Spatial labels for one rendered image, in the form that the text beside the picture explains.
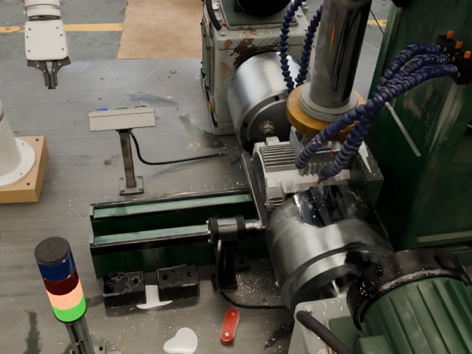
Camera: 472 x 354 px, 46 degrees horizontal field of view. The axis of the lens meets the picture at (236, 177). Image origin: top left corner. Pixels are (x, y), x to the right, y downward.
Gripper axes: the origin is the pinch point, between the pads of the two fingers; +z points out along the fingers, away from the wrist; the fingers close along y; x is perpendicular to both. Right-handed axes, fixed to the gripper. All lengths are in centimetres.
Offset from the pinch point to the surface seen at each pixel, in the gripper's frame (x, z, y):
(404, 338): -85, 44, 53
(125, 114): -3.5, 10.1, 18.0
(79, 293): -47, 43, 8
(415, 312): -83, 41, 56
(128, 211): -8.3, 34.6, 16.6
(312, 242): -49, 38, 52
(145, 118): -3.4, 11.4, 22.9
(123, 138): 1.9, 16.1, 16.9
